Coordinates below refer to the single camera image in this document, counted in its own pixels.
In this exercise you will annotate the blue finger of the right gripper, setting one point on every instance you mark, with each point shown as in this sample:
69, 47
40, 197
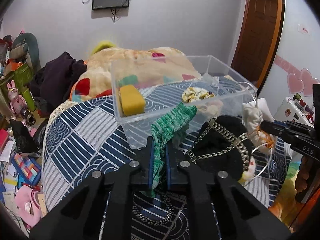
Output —
288, 130

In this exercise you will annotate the blue white patterned bedspread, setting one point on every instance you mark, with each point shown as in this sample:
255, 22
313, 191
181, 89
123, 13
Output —
86, 138

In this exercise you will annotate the beige fleece blanket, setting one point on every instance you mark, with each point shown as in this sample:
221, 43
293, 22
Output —
141, 68

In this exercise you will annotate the black camcorder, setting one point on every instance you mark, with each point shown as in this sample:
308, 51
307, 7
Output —
28, 117

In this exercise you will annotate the grey green plush dinosaur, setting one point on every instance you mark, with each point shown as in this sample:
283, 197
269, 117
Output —
25, 47

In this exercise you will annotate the yellow sponge block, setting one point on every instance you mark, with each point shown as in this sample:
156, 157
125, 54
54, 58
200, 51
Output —
132, 102

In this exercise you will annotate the yellow plush hoop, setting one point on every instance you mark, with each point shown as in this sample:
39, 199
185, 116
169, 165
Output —
102, 45

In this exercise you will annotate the white sliding door with hearts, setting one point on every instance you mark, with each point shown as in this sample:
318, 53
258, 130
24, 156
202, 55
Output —
296, 65

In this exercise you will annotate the green knitted sock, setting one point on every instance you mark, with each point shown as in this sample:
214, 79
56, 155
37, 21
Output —
172, 125

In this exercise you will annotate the clear plastic storage box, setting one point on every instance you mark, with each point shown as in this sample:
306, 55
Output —
216, 77

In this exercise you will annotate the dark purple clothing pile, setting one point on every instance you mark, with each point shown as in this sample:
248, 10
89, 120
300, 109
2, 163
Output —
52, 84

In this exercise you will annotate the black hat with chain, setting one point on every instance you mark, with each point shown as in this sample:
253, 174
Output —
222, 145

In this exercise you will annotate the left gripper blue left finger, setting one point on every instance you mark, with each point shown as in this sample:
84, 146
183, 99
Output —
151, 152

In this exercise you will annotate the floral fabric scrunchie pouch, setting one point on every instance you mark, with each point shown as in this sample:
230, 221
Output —
252, 115

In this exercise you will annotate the wooden door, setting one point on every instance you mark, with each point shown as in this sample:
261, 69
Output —
259, 39

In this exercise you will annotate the white sticker covered case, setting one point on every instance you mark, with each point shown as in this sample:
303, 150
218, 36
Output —
289, 111

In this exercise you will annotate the green bottle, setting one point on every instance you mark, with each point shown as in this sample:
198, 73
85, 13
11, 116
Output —
28, 99

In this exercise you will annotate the yellow white felt face ball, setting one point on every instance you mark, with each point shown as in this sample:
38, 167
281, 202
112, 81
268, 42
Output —
250, 173

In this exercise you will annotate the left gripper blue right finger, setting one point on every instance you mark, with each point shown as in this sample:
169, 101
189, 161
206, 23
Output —
168, 166

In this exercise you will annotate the green storage box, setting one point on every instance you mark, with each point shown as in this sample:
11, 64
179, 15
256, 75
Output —
22, 76

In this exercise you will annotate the silver wire hoop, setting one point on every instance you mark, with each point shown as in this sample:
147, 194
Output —
248, 87

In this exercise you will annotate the pink plush toy on floor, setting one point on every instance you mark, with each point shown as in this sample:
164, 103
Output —
31, 205

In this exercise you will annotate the pink rabbit toy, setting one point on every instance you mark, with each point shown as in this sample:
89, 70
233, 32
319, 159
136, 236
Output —
17, 102

